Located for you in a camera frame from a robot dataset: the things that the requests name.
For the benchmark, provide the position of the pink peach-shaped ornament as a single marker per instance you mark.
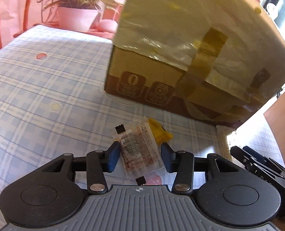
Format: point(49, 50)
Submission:
point(108, 25)

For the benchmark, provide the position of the red spindle-back chair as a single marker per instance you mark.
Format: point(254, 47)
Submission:
point(28, 4)

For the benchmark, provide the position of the taped cardboard box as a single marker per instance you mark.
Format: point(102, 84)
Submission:
point(181, 41)

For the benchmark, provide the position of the clear barcode snack packet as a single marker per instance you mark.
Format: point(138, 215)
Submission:
point(136, 151)

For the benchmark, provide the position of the checked strawberry print tablecloth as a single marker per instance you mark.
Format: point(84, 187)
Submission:
point(48, 96)

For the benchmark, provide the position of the yellow snack packet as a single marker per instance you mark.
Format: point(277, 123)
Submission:
point(159, 132)

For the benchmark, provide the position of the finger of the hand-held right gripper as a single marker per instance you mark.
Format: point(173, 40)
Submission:
point(250, 158)

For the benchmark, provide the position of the pink flower pot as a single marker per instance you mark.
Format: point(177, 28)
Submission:
point(77, 19)

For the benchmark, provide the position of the brown wooden board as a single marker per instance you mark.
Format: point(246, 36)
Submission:
point(284, 130)

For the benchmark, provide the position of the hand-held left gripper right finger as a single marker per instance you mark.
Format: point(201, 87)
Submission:
point(165, 157)

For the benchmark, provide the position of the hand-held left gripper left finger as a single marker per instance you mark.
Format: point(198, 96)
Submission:
point(114, 156)

